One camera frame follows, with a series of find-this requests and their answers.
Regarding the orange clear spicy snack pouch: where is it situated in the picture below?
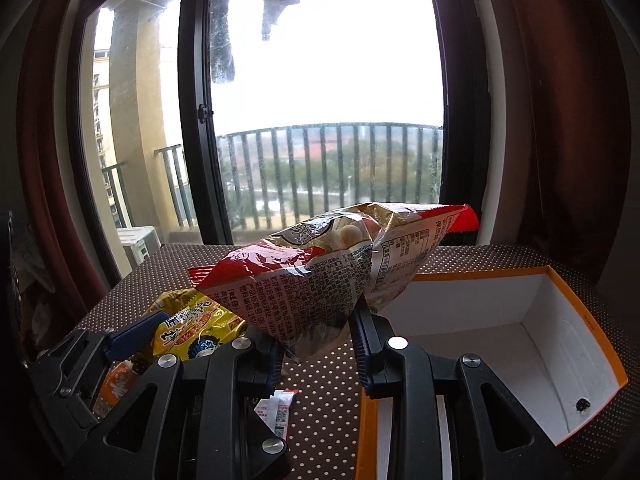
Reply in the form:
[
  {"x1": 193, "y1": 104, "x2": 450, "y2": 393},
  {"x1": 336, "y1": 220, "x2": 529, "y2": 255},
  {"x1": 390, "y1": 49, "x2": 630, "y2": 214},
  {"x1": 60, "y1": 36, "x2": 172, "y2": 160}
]
[{"x1": 92, "y1": 356, "x2": 150, "y2": 418}]

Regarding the yellow cartoon noodle snack packet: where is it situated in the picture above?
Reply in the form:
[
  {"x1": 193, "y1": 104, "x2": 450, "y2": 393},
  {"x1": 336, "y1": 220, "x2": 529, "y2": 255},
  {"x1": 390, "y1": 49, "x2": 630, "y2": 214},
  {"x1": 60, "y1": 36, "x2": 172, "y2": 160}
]
[{"x1": 146, "y1": 288, "x2": 247, "y2": 361}]

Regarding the red white peanut snack bag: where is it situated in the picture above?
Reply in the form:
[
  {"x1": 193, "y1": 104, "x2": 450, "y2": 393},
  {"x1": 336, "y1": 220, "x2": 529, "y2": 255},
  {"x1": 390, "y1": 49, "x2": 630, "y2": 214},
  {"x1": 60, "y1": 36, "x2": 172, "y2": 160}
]
[{"x1": 189, "y1": 202, "x2": 480, "y2": 361}]

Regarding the white red sachet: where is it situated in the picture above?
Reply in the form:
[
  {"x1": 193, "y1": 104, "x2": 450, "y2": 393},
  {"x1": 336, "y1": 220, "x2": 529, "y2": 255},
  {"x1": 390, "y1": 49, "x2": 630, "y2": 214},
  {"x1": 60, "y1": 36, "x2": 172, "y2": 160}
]
[{"x1": 254, "y1": 389, "x2": 299, "y2": 440}]

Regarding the white air conditioner unit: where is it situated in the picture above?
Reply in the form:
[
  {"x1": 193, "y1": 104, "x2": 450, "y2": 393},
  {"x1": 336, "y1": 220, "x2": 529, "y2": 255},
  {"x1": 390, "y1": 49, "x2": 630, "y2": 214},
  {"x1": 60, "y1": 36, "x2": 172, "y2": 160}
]
[{"x1": 117, "y1": 226, "x2": 160, "y2": 269}]

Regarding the brown polka dot tablecloth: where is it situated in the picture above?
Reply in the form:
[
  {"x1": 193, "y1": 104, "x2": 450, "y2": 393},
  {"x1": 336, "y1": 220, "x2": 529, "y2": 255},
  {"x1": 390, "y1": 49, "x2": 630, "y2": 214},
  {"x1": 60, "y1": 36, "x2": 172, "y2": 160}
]
[{"x1": 78, "y1": 244, "x2": 639, "y2": 479}]

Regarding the orange cardboard box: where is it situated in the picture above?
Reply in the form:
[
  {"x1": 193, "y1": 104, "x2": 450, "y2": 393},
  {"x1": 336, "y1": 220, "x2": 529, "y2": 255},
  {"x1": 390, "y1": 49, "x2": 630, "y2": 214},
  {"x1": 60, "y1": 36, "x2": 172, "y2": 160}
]
[{"x1": 356, "y1": 266, "x2": 629, "y2": 479}]

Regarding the dark red curtain left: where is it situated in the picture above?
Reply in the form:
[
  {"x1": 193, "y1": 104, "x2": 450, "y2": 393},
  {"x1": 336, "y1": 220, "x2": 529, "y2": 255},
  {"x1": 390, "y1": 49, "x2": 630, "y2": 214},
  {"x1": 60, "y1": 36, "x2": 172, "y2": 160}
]
[{"x1": 16, "y1": 0, "x2": 106, "y2": 324}]

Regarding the dark red curtain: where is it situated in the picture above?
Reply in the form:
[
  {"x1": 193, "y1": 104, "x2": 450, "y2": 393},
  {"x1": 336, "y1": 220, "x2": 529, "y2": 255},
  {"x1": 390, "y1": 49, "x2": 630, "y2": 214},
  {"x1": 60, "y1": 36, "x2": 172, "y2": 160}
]
[
  {"x1": 474, "y1": 0, "x2": 632, "y2": 281},
  {"x1": 16, "y1": 0, "x2": 106, "y2": 324}
]

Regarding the black balcony railing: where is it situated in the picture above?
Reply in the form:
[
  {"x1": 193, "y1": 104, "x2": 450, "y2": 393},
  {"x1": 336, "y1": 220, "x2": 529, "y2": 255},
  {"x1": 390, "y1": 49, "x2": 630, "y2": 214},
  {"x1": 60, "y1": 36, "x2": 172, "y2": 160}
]
[{"x1": 93, "y1": 119, "x2": 444, "y2": 242}]

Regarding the dark red curtain right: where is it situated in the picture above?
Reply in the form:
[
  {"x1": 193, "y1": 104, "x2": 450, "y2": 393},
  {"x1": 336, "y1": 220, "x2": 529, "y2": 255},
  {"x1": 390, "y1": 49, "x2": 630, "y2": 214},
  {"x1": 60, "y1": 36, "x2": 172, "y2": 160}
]
[{"x1": 474, "y1": 0, "x2": 632, "y2": 281}]

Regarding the black window frame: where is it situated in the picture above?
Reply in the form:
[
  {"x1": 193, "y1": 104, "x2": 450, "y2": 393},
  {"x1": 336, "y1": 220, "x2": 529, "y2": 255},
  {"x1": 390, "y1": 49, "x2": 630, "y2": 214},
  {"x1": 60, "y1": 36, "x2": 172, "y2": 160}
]
[{"x1": 178, "y1": 0, "x2": 490, "y2": 245}]

